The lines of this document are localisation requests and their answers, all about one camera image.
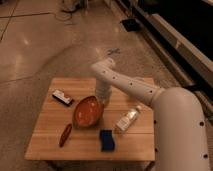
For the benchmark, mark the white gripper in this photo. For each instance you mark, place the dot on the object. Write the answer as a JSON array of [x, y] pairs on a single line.
[[103, 91]]

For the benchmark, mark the orange ceramic bowl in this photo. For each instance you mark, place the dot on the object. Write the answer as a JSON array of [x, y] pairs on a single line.
[[87, 112]]

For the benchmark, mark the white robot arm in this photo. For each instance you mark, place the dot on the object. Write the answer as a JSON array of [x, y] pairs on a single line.
[[180, 139]]

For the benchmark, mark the clear plastic bottle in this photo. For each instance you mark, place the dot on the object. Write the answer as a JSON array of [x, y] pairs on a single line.
[[125, 121]]

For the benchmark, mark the small red white box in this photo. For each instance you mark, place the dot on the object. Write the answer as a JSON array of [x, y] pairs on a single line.
[[62, 97]]

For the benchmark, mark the blue sponge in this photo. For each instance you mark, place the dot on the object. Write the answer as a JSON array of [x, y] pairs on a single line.
[[107, 141]]

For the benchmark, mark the wooden table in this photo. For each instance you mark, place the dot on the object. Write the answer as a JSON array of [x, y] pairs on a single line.
[[137, 144]]

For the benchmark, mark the black floor mat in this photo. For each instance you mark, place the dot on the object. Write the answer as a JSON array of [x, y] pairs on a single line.
[[130, 25]]

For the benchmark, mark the long white wall bench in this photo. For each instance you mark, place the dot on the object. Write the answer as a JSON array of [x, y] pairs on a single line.
[[190, 67]]

